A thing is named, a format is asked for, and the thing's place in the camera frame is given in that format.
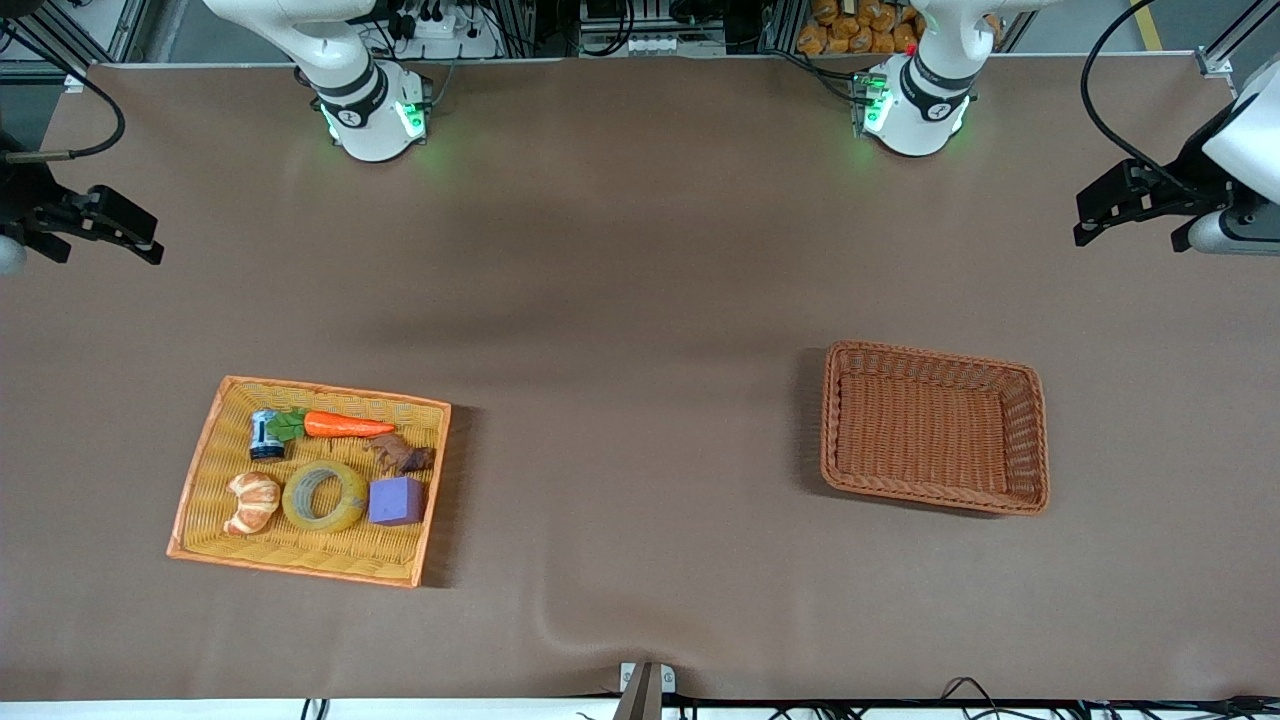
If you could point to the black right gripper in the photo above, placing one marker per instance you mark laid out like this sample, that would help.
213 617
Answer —
22 198

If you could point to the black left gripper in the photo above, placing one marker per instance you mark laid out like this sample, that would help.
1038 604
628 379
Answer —
1197 166

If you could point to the yellow tape roll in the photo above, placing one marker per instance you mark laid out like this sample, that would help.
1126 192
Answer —
350 505

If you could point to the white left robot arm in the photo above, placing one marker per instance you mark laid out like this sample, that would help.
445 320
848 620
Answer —
915 120

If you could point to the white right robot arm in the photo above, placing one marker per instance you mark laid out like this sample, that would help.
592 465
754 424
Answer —
370 120

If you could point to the small blue can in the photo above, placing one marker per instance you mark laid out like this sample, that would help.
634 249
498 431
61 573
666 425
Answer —
266 435

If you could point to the brown wicker basket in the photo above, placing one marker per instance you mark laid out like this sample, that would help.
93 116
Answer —
930 440

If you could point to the orange toy carrot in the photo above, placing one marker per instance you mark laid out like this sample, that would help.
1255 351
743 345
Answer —
345 426

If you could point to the toy croissant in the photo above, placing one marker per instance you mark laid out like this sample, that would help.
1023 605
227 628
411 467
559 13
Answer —
252 502

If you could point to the bag of orange breads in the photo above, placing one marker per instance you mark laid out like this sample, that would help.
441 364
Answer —
860 30

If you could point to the brown toy figure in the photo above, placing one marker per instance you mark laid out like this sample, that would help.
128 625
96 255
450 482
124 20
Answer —
402 455

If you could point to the yellow wicker tray orange rim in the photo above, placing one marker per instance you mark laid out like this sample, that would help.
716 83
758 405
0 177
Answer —
320 555

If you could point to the purple cube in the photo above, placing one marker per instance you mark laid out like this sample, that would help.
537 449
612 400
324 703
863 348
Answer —
396 502

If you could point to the small white socket strip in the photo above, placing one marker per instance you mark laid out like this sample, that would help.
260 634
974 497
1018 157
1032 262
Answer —
660 45

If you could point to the aluminium corner bracket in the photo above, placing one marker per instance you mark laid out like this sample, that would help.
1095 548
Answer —
1220 62

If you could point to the aluminium frame profile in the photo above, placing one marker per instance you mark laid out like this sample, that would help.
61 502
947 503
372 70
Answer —
100 30

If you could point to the metal table edge bracket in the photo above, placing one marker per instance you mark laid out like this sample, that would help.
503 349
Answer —
645 690

